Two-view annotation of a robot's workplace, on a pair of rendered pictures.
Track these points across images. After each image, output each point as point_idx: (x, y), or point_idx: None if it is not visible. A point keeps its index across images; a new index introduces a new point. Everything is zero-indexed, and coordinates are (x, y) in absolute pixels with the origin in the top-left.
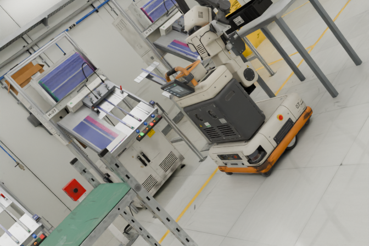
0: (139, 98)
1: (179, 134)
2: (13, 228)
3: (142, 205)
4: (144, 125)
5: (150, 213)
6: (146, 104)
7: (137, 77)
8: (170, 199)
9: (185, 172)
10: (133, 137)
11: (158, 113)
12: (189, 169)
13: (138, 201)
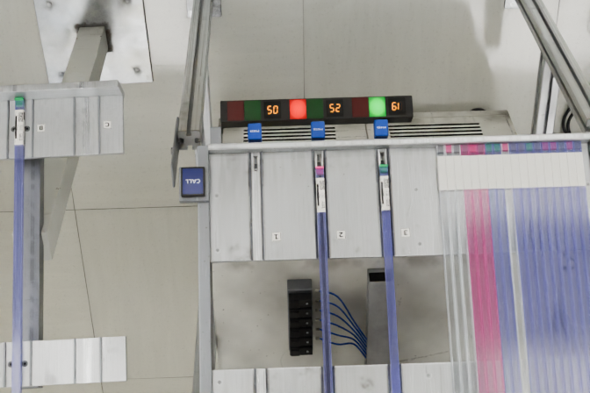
0: (199, 280)
1: (205, 65)
2: None
3: (504, 112)
4: (244, 285)
5: (511, 60)
6: (210, 217)
7: (97, 380)
8: None
9: (284, 55)
10: (341, 276)
11: (212, 140)
12: (268, 37)
13: (509, 125)
